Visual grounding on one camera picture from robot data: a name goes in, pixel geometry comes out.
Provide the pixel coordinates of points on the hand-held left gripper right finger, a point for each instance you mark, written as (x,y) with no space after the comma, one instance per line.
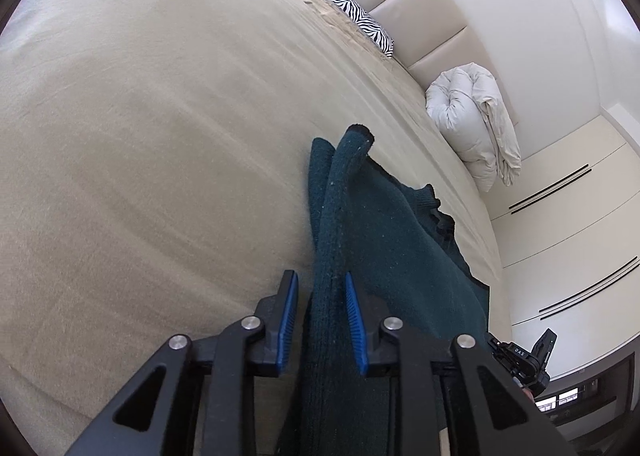
(356,326)

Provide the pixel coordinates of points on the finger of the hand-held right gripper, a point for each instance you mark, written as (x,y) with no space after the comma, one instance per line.
(545,343)

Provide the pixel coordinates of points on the white wardrobe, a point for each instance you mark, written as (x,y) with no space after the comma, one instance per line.
(570,236)

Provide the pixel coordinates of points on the dark green knit sweater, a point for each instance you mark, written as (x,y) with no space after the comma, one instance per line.
(380,246)

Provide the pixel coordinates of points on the dark glossy cabinet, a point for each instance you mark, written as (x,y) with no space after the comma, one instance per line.
(580,391)

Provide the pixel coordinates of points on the beige padded headboard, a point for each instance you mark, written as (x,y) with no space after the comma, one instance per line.
(425,6)

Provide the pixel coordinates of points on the zebra print pillow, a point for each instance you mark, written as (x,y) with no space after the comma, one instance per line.
(357,11)

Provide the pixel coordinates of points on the bed with beige cover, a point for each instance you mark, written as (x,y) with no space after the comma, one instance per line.
(150,136)

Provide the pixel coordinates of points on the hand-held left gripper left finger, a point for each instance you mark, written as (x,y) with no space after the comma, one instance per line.
(287,321)

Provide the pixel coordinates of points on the folded white duvet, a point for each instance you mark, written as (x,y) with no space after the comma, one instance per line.
(470,121)

